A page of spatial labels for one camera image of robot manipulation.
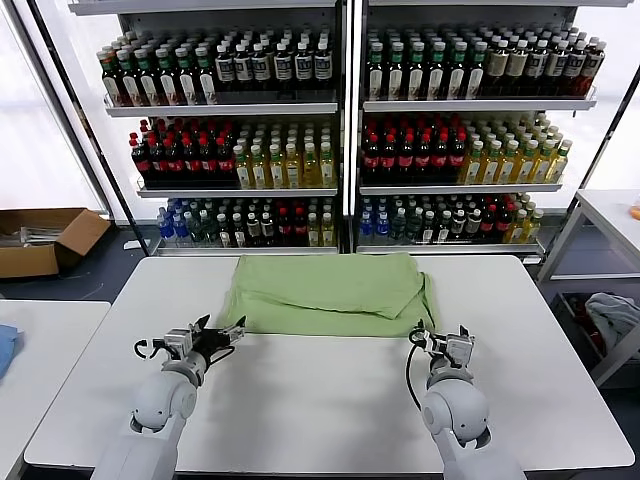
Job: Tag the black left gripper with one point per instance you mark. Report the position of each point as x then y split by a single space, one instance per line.
207 342

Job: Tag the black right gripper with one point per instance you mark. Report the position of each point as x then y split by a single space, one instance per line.
436 347

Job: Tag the light green polo shirt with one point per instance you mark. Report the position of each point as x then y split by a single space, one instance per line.
325 285

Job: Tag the small dark drink bottle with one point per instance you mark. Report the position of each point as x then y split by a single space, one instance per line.
429 227
443 227
240 231
225 231

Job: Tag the dark green drink bottle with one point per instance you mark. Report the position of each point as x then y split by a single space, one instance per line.
398 225
196 230
209 230
414 226

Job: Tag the small dark bottle pale label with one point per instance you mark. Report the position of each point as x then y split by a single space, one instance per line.
459 225
253 231
473 224
267 230

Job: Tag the blue drink bottle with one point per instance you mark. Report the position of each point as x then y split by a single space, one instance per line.
382 227
366 227
165 227
180 230

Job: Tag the cola bottle red cap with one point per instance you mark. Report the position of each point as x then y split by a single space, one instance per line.
300 227
504 222
191 162
208 162
141 162
440 159
225 161
389 160
406 160
174 162
423 160
371 160
285 227
456 158
489 222
158 162

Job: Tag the dark storage crate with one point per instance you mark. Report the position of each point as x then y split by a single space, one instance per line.
575 312

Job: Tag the red cloth item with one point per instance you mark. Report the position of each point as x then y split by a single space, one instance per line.
594 332

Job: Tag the grey crumpled cloth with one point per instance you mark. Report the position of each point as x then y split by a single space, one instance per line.
612 315

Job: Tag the brown cardboard box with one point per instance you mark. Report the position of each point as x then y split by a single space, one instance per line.
30 262

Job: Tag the silver metal rods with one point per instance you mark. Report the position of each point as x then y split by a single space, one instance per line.
30 234

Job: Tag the blue folded cloth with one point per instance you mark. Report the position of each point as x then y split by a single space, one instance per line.
7 350

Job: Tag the grey metal shelf rack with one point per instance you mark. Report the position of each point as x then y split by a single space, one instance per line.
225 109
475 106

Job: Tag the orange packaged item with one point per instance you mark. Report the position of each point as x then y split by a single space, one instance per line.
636 212

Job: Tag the dark tea bottle white label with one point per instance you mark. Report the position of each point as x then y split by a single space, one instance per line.
376 75
416 75
436 75
131 82
188 82
456 75
149 82
396 75
169 82
475 75
111 80
206 82

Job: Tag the dark bottle blue-white label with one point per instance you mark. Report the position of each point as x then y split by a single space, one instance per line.
304 65
323 64
555 64
592 62
283 66
536 64
243 67
262 66
575 62
225 67

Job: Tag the dark bottle beige label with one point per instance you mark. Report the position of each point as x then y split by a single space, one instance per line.
517 64
497 65

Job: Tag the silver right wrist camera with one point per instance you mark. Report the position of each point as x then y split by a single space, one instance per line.
460 350

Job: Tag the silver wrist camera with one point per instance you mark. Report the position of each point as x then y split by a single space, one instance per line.
175 341
460 350

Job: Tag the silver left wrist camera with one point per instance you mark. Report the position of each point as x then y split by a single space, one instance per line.
175 341

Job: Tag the grey frame side table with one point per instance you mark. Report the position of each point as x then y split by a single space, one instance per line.
605 205

